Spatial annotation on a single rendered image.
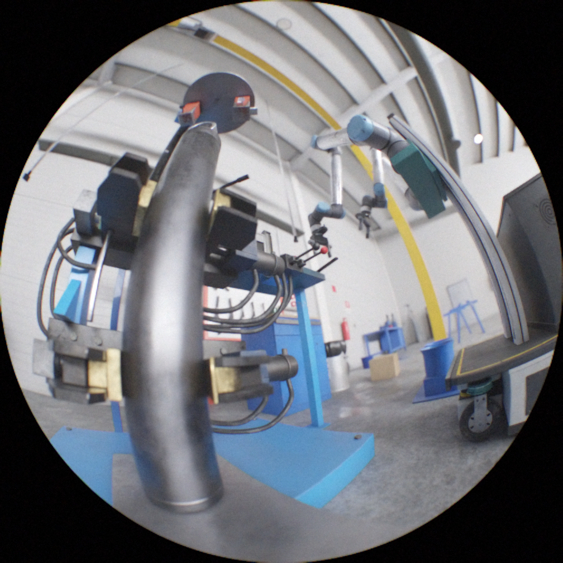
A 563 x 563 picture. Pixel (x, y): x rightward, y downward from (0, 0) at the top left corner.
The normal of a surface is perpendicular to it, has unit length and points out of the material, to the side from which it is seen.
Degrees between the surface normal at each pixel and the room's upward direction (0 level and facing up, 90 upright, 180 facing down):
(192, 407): 90
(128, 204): 180
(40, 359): 90
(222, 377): 90
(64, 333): 90
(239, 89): 180
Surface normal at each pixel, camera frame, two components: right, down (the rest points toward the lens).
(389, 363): -0.64, -0.22
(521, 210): -0.80, -0.15
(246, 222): 0.11, 0.92
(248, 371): 0.67, -0.36
